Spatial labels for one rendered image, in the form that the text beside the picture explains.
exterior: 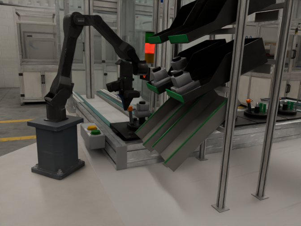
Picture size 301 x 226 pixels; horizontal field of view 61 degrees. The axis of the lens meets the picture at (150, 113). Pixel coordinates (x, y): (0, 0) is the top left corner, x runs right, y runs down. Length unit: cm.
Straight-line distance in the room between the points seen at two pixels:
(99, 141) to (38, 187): 32
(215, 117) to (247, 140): 65
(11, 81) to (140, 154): 836
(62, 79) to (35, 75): 541
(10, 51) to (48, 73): 300
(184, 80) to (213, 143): 57
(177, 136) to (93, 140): 42
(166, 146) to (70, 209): 35
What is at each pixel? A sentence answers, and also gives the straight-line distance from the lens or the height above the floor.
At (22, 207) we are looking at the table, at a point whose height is 86.
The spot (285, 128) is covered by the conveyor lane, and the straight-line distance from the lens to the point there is 159.
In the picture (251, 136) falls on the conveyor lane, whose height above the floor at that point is 92.
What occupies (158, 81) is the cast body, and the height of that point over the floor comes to 123.
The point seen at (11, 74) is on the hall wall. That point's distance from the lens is 923.
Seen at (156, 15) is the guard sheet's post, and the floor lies 150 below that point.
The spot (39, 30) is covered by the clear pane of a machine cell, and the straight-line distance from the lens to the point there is 636.
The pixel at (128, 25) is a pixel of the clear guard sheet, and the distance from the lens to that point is 176.
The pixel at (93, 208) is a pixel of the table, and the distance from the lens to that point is 84.
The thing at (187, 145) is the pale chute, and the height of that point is 107.
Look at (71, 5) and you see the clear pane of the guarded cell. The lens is 244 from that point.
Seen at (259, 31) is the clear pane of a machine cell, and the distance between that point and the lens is 657.
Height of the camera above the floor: 133
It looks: 14 degrees down
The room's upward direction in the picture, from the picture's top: 2 degrees clockwise
